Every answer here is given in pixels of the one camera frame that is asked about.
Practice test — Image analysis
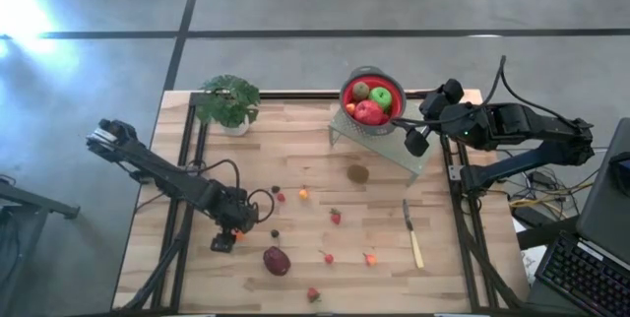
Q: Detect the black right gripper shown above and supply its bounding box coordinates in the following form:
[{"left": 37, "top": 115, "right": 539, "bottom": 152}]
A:
[{"left": 403, "top": 78, "right": 481, "bottom": 159}]

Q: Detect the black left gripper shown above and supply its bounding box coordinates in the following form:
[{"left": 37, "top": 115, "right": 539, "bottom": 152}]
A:
[{"left": 209, "top": 186, "right": 262, "bottom": 255}]

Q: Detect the dark red apple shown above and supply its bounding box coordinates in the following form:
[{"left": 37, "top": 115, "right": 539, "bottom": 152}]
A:
[{"left": 262, "top": 245, "right": 292, "bottom": 278}]

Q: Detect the green apple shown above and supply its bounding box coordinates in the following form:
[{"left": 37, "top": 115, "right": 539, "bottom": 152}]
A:
[{"left": 368, "top": 86, "right": 394, "bottom": 111}]

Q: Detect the pale green perforated metal shelf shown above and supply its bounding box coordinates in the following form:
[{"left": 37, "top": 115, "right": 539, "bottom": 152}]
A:
[{"left": 328, "top": 99, "right": 448, "bottom": 185}]

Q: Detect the red collapsible colander grey rim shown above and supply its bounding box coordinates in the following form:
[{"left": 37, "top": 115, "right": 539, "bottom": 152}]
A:
[{"left": 339, "top": 65, "right": 408, "bottom": 136}]

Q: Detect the green plant in white pot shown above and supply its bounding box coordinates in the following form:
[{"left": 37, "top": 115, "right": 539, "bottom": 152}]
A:
[{"left": 195, "top": 74, "right": 262, "bottom": 137}]

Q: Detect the black power adapter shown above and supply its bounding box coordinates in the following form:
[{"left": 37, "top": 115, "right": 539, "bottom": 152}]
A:
[
  {"left": 511, "top": 206, "right": 547, "bottom": 229},
  {"left": 531, "top": 169, "right": 555, "bottom": 186}
]

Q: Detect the white printed paper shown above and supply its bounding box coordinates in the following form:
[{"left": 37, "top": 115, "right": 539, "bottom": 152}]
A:
[{"left": 511, "top": 218, "right": 547, "bottom": 286}]

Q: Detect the dark metal stand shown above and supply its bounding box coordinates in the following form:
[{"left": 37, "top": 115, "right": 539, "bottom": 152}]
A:
[{"left": 0, "top": 177, "right": 81, "bottom": 317}]

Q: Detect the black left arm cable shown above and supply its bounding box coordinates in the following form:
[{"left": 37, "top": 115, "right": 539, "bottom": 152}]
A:
[{"left": 186, "top": 158, "right": 277, "bottom": 224}]

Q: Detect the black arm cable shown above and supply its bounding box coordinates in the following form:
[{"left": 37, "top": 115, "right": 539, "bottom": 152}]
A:
[
  {"left": 393, "top": 54, "right": 592, "bottom": 129},
  {"left": 186, "top": 158, "right": 277, "bottom": 224}
]

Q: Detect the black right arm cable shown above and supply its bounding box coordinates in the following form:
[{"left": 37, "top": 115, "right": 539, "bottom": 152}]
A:
[{"left": 393, "top": 54, "right": 592, "bottom": 129}]

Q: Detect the yellow floor cable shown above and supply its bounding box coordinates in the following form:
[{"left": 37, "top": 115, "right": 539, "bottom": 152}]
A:
[{"left": 509, "top": 181, "right": 595, "bottom": 209}]

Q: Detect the black aluminium rig frame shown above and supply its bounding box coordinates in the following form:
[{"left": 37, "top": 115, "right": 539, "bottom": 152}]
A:
[{"left": 115, "top": 90, "right": 531, "bottom": 314}]

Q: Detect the knife with cream handle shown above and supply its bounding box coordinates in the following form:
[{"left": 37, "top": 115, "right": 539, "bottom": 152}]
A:
[{"left": 402, "top": 198, "right": 425, "bottom": 270}]

